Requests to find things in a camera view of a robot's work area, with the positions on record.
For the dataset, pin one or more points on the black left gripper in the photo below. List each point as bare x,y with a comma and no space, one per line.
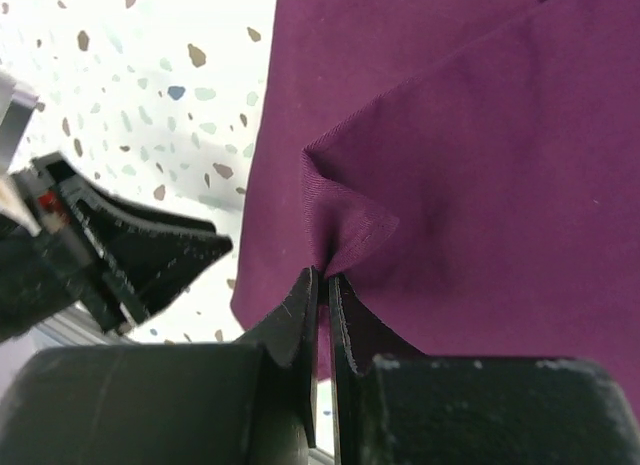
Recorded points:
124,263

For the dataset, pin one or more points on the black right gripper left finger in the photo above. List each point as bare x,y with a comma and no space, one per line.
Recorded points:
289,335

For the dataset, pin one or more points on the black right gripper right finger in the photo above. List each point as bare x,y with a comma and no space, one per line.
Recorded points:
362,344

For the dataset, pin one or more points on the purple surgical drape cloth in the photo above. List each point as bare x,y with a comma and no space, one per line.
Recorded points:
472,167

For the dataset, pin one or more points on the aluminium table edge rail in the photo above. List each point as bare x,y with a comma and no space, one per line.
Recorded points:
73,323

